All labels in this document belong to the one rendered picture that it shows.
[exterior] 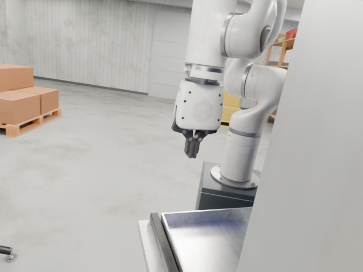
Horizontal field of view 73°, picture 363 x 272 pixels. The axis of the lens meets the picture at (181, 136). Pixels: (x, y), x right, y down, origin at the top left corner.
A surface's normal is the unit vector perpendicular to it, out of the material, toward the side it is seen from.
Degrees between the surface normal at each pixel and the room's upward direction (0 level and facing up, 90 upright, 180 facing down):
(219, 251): 0
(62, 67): 90
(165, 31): 90
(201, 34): 90
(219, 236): 0
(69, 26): 90
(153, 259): 0
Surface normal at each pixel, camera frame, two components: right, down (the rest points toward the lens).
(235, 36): -0.54, 0.26
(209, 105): 0.30, 0.32
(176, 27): -0.11, 0.27
